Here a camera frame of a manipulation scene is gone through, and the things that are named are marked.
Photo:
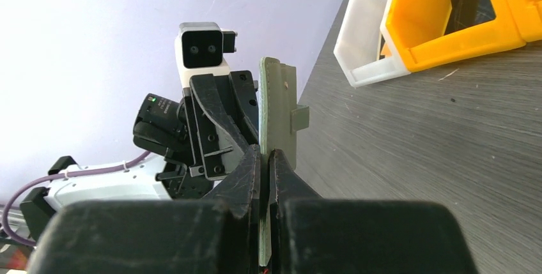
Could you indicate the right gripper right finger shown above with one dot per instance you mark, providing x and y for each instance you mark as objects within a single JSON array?
[{"x": 312, "y": 234}]

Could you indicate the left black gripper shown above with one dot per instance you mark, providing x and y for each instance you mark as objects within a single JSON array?
[{"x": 161, "y": 128}]

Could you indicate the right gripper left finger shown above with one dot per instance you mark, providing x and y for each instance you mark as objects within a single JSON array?
[{"x": 214, "y": 234}]

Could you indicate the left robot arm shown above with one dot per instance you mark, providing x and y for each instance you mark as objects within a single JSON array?
[{"x": 68, "y": 182}]

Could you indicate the white storage bin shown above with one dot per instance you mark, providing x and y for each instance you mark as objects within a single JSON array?
[{"x": 364, "y": 48}]

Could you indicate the middle orange storage bin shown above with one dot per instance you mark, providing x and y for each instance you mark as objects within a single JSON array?
[{"x": 417, "y": 30}]

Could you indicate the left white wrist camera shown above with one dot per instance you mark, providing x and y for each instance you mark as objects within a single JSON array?
[{"x": 199, "y": 49}]

